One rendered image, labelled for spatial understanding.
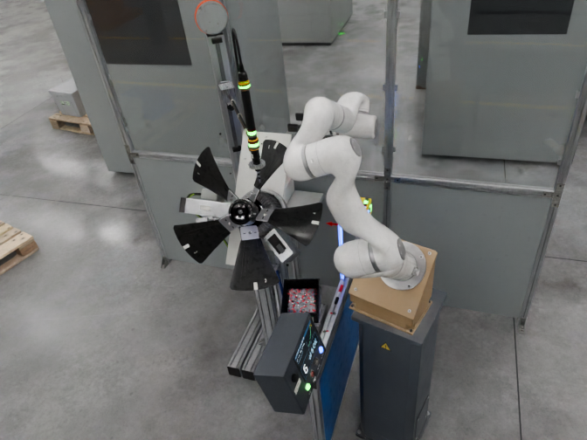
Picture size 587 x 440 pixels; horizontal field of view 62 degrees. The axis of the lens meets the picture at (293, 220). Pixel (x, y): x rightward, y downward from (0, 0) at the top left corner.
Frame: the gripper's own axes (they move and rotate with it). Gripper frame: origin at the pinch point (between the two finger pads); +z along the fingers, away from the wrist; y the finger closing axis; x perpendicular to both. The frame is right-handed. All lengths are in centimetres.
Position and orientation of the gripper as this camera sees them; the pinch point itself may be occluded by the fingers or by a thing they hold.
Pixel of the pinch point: (293, 121)
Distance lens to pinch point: 191.1
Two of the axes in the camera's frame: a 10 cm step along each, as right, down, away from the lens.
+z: -9.4, -1.2, 3.1
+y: 3.2, -6.0, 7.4
